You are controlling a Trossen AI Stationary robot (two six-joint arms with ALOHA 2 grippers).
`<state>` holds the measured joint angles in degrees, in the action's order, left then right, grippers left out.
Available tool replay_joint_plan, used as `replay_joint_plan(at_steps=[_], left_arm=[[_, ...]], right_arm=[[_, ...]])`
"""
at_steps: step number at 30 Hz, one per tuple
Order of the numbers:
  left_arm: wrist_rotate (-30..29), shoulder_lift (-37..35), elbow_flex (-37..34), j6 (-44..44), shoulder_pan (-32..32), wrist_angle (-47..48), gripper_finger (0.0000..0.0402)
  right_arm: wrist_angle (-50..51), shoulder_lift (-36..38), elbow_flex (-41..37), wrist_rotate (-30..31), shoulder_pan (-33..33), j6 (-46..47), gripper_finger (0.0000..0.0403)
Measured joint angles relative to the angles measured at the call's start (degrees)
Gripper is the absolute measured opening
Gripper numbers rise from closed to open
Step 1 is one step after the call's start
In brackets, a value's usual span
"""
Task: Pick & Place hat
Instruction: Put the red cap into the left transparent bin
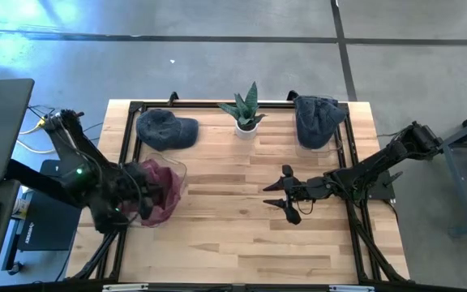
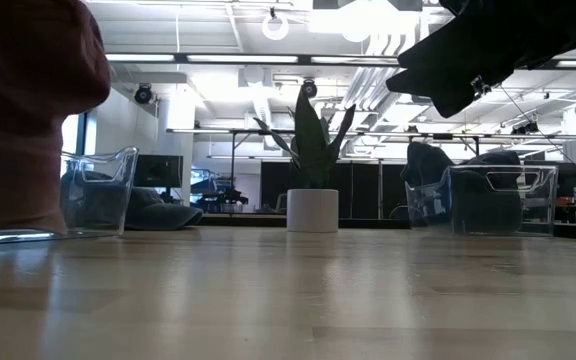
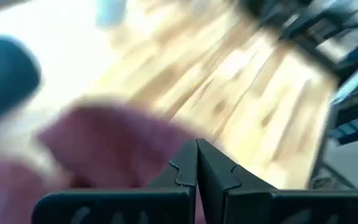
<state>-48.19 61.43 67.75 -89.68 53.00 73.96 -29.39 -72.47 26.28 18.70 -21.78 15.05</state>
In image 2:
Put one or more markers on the blue background workstation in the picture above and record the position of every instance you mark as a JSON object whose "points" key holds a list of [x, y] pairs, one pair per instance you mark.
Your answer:
{"points": [[218, 197]]}

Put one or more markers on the white plant pot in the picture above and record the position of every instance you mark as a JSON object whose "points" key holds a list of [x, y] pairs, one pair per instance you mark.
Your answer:
{"points": [[313, 210]]}

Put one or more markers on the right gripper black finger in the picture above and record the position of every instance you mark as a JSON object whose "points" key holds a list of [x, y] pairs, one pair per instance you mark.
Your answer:
{"points": [[443, 90], [438, 50]]}

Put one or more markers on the black computer monitor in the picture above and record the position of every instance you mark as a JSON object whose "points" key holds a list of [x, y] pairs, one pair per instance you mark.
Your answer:
{"points": [[160, 171]]}

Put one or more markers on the black ceiling camera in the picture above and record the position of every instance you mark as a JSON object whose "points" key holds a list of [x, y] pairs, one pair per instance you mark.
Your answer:
{"points": [[309, 89], [143, 94]]}

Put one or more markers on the clear plastic bin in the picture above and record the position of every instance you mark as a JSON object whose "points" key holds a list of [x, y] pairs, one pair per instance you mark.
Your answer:
{"points": [[543, 210], [103, 200]]}

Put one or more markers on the green snake plant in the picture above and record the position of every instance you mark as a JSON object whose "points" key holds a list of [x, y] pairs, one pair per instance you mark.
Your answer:
{"points": [[310, 145]]}

